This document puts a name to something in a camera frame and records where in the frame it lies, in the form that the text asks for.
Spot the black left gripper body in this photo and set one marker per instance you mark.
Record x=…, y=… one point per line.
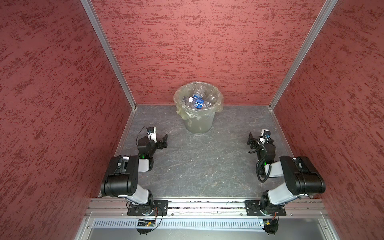
x=154, y=146

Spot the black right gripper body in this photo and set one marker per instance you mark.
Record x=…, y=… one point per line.
x=258, y=148

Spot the blue label bottle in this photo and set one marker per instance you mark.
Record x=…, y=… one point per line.
x=199, y=103
x=199, y=92

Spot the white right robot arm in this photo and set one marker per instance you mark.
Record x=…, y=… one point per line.
x=301, y=178

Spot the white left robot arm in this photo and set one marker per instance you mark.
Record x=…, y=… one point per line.
x=121, y=179

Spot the translucent green bin liner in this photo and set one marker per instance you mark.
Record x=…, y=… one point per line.
x=212, y=95

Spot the grey mesh waste bin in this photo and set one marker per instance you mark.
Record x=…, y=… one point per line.
x=199, y=125

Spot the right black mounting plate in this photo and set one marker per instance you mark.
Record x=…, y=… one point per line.
x=256, y=209

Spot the black mounting plate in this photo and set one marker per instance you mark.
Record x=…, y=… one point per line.
x=154, y=208
x=256, y=209

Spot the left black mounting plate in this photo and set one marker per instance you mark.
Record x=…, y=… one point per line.
x=154, y=208

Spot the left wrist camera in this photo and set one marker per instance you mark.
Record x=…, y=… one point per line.
x=152, y=133

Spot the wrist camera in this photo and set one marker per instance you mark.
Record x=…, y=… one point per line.
x=266, y=137
x=152, y=133

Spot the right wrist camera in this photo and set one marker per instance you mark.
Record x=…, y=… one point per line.
x=266, y=137

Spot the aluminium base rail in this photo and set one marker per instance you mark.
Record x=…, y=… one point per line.
x=304, y=208

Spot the white slotted cable duct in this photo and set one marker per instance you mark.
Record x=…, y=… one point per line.
x=252, y=225

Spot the left aluminium corner post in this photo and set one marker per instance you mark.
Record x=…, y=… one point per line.
x=92, y=15

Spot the aluminium corner post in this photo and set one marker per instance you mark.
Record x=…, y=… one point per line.
x=92, y=15
x=308, y=42

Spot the right aluminium corner post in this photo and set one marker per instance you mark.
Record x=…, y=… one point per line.
x=308, y=42

